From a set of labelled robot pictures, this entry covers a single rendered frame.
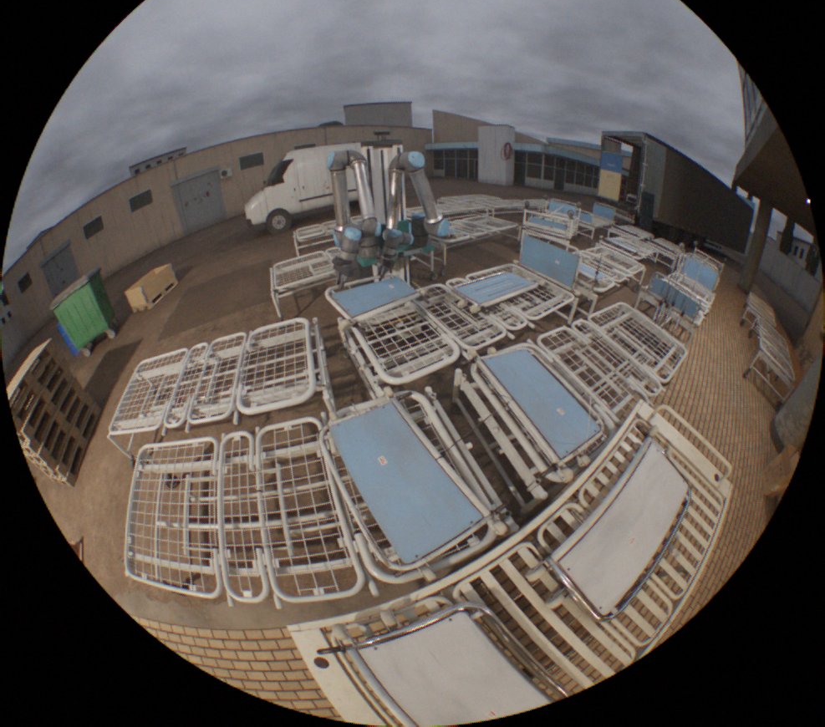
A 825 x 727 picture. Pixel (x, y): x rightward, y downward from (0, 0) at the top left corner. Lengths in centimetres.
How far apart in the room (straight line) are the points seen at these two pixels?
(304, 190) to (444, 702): 895
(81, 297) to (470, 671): 654
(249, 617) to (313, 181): 884
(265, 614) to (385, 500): 117
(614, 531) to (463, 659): 64
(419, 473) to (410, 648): 69
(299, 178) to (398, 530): 830
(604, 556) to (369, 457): 100
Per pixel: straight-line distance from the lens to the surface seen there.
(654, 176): 1105
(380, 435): 117
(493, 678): 104
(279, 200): 832
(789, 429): 427
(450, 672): 100
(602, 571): 109
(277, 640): 185
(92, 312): 633
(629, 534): 116
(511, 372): 143
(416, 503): 104
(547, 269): 276
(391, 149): 226
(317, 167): 856
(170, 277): 709
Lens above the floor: 157
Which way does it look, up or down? 34 degrees down
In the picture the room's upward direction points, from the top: 3 degrees counter-clockwise
